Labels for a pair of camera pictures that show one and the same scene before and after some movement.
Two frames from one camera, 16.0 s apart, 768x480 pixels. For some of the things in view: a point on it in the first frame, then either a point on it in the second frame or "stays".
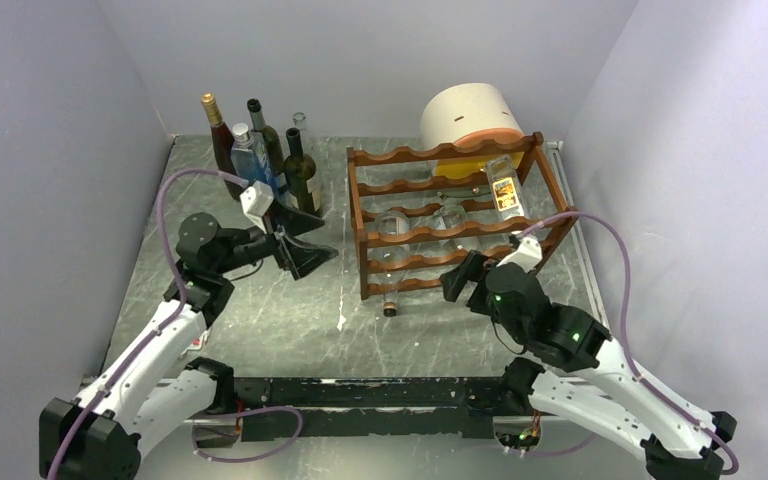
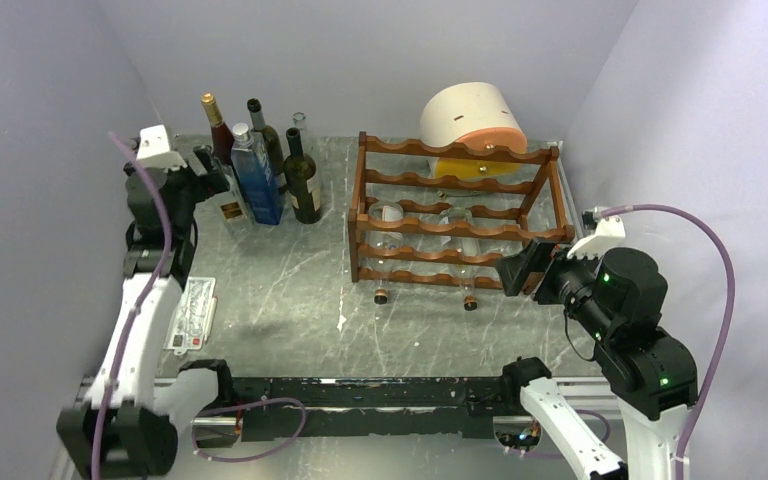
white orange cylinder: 469,114 stays
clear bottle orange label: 505,187 -> 233,208
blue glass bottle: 250,160 stays
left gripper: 298,257 -> 208,184
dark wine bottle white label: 299,169 stays
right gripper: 474,267 -> 514,269
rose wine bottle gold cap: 222,142 stays
